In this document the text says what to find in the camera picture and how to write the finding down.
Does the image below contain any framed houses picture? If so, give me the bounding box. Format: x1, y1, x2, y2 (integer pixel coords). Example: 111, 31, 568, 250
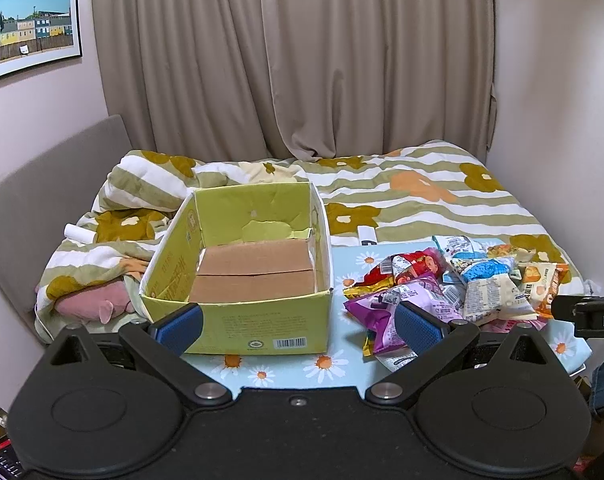
0, 0, 83, 79

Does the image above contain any purple snack packet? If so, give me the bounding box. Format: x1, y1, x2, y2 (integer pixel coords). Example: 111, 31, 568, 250
344, 275, 461, 356

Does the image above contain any green yellow snack packet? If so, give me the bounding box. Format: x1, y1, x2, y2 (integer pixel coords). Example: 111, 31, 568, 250
486, 244, 536, 263

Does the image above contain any light blue daisy cloth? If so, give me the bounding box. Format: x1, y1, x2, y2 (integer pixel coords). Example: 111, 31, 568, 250
181, 239, 594, 401

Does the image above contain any orange white snack packet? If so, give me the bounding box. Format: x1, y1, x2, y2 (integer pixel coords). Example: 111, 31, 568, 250
518, 262, 570, 318

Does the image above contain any beige curtain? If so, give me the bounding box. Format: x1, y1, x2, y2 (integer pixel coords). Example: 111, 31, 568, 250
93, 0, 497, 162

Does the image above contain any pink plush pillow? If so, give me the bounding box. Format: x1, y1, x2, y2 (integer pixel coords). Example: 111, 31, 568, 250
56, 280, 134, 325

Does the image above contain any red snack packet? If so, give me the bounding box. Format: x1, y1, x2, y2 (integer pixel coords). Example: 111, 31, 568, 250
344, 247, 445, 299

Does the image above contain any striped floral duvet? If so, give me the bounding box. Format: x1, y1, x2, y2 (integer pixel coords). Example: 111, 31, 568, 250
34, 141, 571, 341

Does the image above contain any white blue snack packet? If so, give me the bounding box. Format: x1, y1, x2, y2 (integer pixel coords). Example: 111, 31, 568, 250
462, 274, 537, 325

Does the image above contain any grey headboard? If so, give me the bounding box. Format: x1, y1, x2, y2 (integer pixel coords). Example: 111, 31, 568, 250
0, 115, 132, 330

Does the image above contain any green cardboard box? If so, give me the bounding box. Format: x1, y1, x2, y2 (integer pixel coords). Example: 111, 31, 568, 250
139, 182, 333, 356

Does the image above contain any white paper roll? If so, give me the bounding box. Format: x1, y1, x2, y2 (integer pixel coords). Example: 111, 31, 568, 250
63, 223, 96, 245

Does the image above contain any blue cartoon snack packet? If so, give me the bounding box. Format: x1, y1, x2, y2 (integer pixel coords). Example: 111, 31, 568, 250
432, 235, 515, 284

